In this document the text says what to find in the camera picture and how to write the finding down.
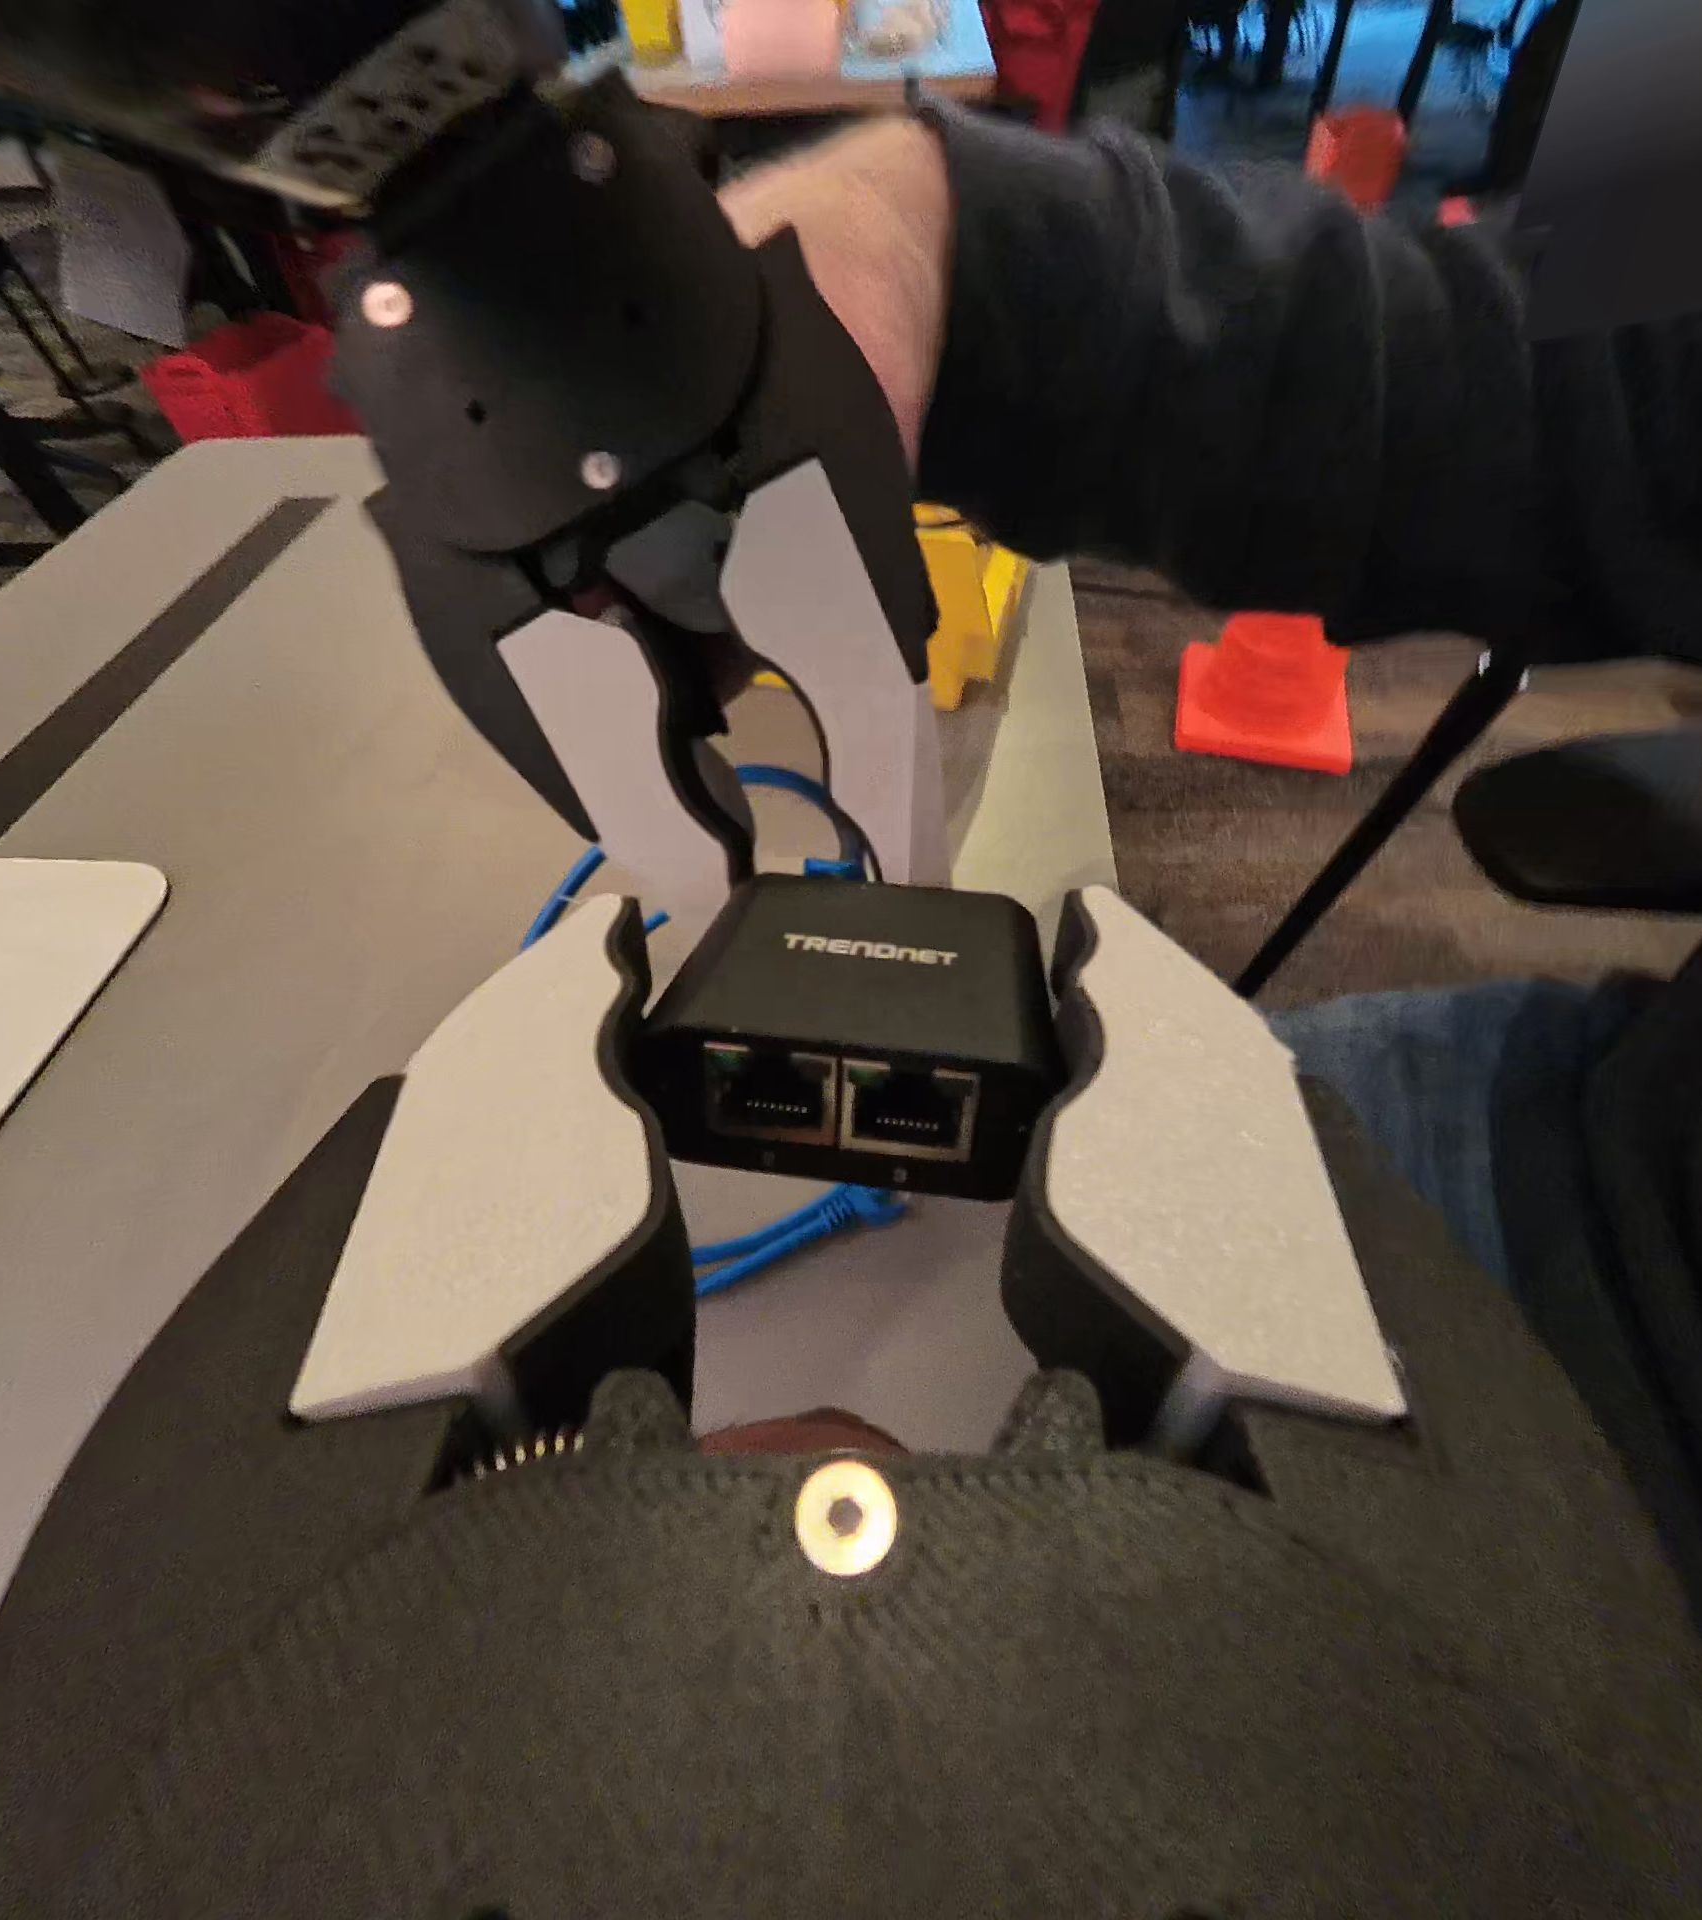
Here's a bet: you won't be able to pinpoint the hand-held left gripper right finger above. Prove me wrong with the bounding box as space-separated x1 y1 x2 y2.
1000 882 1412 1452

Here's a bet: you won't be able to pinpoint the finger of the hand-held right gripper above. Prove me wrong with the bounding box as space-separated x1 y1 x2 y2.
729 454 958 889
495 604 759 906

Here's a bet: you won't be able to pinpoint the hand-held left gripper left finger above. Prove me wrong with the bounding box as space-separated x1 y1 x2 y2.
285 891 699 1446

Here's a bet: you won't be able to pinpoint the black ethernet cable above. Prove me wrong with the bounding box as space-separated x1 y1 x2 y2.
649 591 837 889

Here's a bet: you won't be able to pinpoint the black network adapter box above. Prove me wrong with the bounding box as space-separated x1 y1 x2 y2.
636 874 1068 1206

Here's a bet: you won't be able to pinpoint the person's right forearm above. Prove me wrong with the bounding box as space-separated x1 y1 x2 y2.
918 95 1702 661

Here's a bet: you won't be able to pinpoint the person's right hand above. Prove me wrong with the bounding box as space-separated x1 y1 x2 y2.
713 115 956 486

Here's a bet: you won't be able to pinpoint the person's jeans leg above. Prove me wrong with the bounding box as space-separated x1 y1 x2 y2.
1262 971 1694 1352

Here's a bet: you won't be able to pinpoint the red box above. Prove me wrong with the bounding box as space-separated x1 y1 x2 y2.
142 312 362 443

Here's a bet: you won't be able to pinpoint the pink box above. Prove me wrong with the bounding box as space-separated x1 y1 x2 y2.
722 0 848 77

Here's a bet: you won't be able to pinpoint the orange cone base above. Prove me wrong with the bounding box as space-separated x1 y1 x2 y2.
1173 612 1356 777

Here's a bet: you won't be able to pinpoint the white mat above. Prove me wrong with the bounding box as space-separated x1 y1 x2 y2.
0 854 172 1266

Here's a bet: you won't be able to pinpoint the red cup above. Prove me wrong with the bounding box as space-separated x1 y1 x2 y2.
1304 104 1412 215

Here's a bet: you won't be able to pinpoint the blue ethernet cable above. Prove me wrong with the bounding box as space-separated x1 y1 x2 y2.
520 763 914 1300

